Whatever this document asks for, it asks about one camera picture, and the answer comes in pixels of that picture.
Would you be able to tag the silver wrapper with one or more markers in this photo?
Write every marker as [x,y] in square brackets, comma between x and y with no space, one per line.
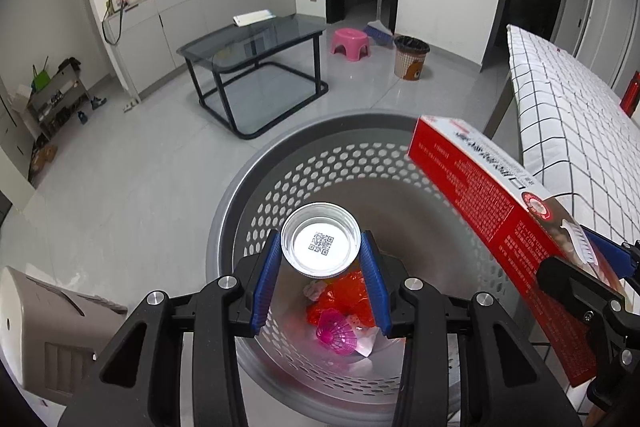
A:
[315,289]

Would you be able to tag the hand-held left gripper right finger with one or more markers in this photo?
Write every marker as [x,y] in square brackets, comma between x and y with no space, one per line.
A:
[377,287]

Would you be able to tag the brown cardboard box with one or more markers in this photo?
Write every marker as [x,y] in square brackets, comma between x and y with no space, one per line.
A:
[44,157]

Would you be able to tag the white jar lid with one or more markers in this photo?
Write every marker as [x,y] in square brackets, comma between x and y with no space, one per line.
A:
[320,242]

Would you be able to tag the wicker waste bin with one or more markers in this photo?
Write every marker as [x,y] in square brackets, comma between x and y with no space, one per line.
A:
[411,59]

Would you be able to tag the pink plastic stool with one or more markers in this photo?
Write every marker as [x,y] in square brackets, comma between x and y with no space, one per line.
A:
[350,39]

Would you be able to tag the checked white tablecloth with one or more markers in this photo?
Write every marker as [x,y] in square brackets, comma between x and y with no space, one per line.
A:
[575,132]

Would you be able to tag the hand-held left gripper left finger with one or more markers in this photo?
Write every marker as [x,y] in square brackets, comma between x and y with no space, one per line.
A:
[265,282]

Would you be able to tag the white power strip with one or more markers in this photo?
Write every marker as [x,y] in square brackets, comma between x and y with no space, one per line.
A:
[131,105]

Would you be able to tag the white flat box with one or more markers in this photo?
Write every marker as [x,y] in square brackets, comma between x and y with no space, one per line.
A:
[252,18]

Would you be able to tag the beige heater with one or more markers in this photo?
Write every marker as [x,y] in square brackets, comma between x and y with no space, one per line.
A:
[45,332]

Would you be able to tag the pink plastic shuttlecock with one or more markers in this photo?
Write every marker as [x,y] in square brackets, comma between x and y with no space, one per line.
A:
[335,332]

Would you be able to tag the glass coffee table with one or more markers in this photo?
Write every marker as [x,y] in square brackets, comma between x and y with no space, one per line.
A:
[250,39]

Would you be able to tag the shoe rack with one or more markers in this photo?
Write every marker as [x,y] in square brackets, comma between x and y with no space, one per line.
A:
[55,102]

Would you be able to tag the pair of shoes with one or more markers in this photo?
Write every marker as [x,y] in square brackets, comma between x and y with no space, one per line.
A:
[95,103]

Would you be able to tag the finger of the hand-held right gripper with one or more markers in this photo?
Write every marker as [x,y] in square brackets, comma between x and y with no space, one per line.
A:
[607,249]
[565,279]

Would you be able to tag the wooden table leg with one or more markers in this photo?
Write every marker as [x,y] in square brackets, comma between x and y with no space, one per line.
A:
[500,107]

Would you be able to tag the red plastic bag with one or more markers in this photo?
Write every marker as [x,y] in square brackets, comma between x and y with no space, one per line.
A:
[350,294]

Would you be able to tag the grey perforated basket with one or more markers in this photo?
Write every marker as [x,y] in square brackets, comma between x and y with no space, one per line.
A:
[300,157]

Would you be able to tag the red cardboard box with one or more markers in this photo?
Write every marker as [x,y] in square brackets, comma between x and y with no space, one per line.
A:
[480,207]

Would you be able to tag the red thermos bottle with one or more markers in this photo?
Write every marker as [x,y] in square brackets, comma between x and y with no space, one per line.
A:
[632,94]

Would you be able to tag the pink snack packet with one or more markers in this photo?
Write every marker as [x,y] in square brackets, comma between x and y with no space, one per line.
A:
[369,343]

